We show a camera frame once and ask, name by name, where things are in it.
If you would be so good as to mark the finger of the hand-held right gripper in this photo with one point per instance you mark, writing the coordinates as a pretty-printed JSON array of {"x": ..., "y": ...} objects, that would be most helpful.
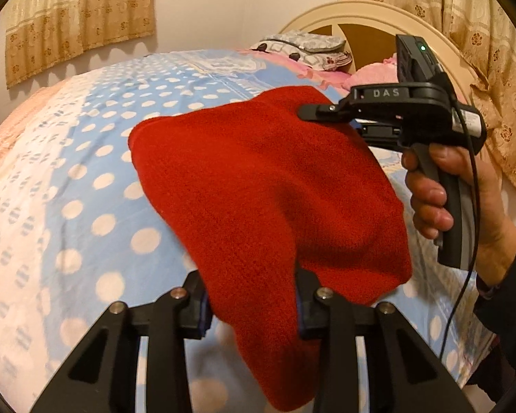
[
  {"x": 378, "y": 130},
  {"x": 322, "y": 111}
]

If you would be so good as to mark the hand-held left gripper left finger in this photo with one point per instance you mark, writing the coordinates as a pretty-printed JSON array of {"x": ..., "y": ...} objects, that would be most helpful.
[{"x": 205, "y": 320}]

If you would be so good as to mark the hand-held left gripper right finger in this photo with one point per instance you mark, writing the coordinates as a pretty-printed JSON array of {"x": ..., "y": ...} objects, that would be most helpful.
[{"x": 301, "y": 316}]

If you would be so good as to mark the red knit garment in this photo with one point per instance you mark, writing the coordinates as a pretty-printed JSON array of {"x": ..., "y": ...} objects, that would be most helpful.
[{"x": 262, "y": 180}]

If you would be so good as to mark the person's right forearm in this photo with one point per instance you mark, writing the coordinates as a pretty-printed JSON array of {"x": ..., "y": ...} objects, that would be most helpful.
[{"x": 507, "y": 318}]

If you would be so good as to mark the person's right hand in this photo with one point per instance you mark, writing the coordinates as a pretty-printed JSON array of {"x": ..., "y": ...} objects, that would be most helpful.
[{"x": 425, "y": 198}]

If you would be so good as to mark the pink ruffled pillow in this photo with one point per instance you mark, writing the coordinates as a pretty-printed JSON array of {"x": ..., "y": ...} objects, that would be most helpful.
[{"x": 376, "y": 69}]

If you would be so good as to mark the grey patterned pillow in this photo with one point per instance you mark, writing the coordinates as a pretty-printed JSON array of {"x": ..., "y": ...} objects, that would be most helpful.
[{"x": 305, "y": 47}]

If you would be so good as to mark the beige floral curtain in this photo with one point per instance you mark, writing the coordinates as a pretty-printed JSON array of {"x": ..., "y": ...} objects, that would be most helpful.
[
  {"x": 490, "y": 30},
  {"x": 77, "y": 13}
]

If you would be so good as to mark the cream wooden headboard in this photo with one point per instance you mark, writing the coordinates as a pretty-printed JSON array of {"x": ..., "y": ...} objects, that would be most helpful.
[{"x": 370, "y": 13}]

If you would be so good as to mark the blue polka-dot bed sheet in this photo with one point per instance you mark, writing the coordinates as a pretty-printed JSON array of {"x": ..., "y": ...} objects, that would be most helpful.
[{"x": 69, "y": 202}]

